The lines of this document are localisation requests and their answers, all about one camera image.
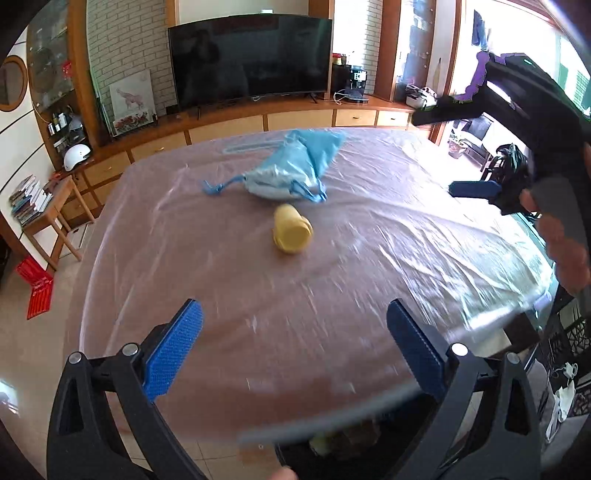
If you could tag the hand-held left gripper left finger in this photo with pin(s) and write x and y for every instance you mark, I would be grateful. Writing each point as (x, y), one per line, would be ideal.
(173, 350)

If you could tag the black lattice chair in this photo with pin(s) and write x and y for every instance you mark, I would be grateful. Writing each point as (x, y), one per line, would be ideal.
(570, 332)

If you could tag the round wooden framed mirror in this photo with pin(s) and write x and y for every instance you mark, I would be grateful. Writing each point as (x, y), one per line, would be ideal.
(11, 83)

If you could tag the small wooden side table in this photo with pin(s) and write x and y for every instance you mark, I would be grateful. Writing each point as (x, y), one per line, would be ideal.
(57, 198)

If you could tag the person's right hand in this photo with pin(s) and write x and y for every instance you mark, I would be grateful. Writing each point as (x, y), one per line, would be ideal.
(570, 263)

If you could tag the red plastic crate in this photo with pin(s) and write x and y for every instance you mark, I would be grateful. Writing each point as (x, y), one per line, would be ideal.
(37, 290)

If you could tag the framed animal painting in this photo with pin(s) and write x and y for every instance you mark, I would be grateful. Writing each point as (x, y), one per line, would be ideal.
(131, 101)

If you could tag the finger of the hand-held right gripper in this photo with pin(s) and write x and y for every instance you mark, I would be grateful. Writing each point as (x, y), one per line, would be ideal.
(475, 189)
(457, 108)

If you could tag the red tin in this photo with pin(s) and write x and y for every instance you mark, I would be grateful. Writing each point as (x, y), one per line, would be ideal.
(339, 59)

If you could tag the white helmet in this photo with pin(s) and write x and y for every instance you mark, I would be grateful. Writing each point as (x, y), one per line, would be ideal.
(76, 157)

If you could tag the white plastic bag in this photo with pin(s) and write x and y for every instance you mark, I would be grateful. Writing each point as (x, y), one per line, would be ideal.
(563, 401)

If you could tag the yellow plastic cup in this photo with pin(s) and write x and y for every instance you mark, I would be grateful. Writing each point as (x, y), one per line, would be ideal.
(292, 230)

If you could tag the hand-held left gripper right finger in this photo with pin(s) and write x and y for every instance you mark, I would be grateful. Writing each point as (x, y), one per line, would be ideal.
(415, 348)

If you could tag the black coffee machine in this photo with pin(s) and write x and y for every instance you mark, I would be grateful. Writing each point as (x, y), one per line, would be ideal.
(356, 83)

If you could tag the black flat screen television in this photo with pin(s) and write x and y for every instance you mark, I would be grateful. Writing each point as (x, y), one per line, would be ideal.
(249, 57)

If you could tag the white appliance on cabinet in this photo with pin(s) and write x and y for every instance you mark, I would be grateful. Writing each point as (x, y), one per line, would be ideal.
(420, 97)

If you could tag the wooden wall cabinet unit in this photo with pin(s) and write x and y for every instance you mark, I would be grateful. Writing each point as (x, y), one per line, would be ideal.
(157, 147)

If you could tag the hanging blue garment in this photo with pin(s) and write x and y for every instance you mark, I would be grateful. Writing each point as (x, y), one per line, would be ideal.
(479, 27)

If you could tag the black trash bin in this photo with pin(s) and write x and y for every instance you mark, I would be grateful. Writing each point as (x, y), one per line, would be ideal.
(401, 438)

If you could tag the stack of books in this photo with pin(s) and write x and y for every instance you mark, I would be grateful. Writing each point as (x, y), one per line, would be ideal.
(30, 201)

